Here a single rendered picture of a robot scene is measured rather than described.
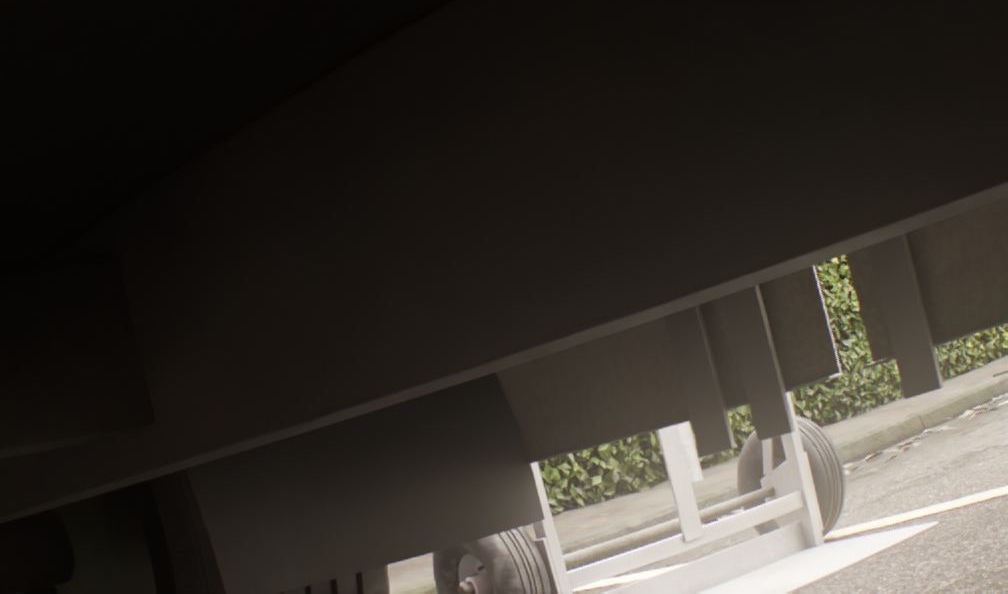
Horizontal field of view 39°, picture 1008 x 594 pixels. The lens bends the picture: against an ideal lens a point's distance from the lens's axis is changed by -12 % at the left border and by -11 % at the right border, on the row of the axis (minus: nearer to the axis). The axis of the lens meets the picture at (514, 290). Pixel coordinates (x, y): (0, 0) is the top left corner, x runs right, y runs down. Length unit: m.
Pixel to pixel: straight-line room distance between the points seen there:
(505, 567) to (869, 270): 1.19
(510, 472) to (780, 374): 0.33
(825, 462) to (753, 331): 1.43
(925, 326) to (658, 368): 0.32
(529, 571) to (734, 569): 0.43
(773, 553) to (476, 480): 1.26
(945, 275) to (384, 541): 0.57
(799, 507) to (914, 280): 1.51
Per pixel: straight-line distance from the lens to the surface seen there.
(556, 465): 4.67
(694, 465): 4.79
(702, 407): 1.42
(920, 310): 1.27
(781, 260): 0.56
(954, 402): 5.42
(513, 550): 2.39
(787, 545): 2.75
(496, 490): 1.55
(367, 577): 1.59
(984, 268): 1.26
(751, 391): 1.38
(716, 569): 2.65
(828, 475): 2.78
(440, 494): 1.50
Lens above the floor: 0.32
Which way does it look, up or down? 6 degrees up
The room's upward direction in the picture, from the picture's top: 15 degrees counter-clockwise
